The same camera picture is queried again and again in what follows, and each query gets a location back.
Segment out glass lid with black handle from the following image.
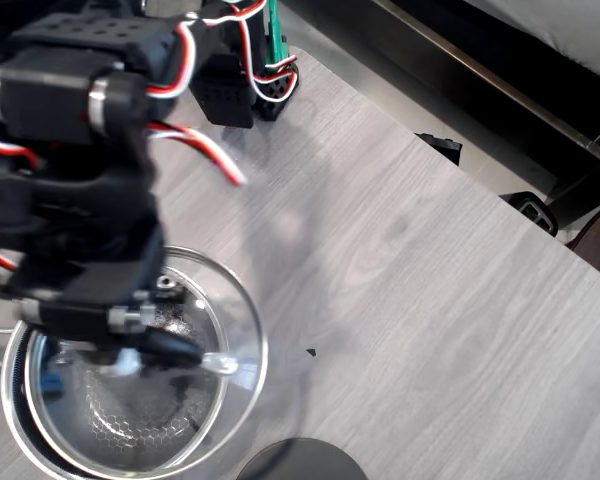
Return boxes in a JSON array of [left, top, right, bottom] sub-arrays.
[[29, 244, 271, 475]]

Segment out black perforated arm base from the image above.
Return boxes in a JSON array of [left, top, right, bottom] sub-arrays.
[[189, 50, 302, 129]]

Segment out black round disc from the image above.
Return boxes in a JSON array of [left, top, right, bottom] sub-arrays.
[[235, 437, 369, 480]]

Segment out green circuit board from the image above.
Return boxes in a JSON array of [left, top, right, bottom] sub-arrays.
[[263, 0, 292, 69]]

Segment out black table clamp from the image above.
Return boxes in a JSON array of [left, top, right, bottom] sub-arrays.
[[499, 190, 561, 238], [413, 131, 464, 168]]

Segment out white cushion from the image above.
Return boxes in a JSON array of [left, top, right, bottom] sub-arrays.
[[461, 0, 600, 85]]

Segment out red white black servo cable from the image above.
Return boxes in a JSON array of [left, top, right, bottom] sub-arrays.
[[146, 121, 249, 188], [143, 18, 197, 100], [199, 0, 300, 102]]

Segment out dark metal furniture frame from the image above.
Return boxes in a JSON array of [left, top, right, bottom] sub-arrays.
[[285, 0, 600, 226]]

